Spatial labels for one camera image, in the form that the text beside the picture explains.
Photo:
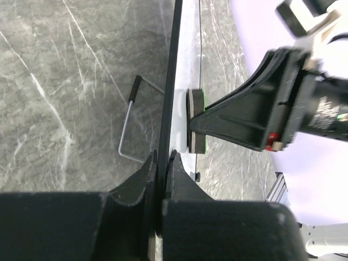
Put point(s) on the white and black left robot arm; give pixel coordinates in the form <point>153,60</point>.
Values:
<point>193,226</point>

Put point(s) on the green whiteboard eraser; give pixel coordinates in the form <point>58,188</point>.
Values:
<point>195,106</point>

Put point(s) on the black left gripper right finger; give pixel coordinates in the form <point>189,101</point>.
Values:
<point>179,185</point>

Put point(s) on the aluminium right side rail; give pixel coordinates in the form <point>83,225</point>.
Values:
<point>279,191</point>

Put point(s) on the metal wire whiteboard stand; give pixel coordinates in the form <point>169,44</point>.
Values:
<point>141,128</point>

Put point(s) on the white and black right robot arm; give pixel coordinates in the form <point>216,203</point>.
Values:
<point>315,24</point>

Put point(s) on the white whiteboard with black frame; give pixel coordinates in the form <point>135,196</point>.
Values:
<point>183,74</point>

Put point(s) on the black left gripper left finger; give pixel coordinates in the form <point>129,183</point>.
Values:
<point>133,190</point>

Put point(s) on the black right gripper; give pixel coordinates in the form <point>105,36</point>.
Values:
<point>266,114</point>

